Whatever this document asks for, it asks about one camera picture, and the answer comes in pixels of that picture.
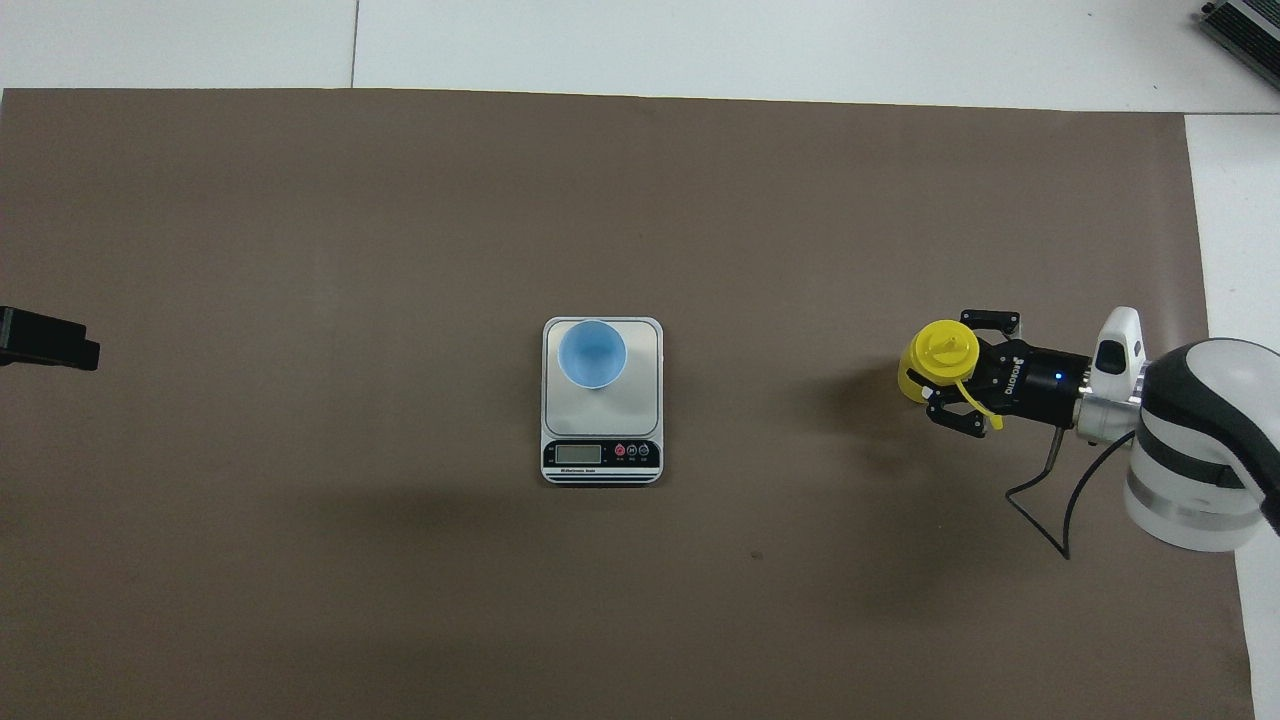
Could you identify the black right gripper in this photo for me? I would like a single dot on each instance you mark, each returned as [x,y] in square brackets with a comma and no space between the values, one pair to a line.
[1040,382]

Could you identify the yellow squeeze bottle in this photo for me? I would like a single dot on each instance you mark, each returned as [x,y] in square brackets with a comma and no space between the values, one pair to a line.
[940,355]

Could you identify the light blue plastic cup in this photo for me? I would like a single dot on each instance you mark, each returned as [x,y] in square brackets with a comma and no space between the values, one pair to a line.
[592,355]

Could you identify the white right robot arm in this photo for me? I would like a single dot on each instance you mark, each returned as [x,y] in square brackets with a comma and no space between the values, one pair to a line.
[1200,430]

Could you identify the silver digital kitchen scale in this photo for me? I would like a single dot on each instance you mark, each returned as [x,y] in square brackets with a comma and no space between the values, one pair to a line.
[601,440]

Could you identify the brown paper table mat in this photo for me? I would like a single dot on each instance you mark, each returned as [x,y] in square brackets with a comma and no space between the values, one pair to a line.
[300,200]

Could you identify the grey ribbed metal device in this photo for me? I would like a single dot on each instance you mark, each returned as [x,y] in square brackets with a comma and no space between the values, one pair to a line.
[1250,30]

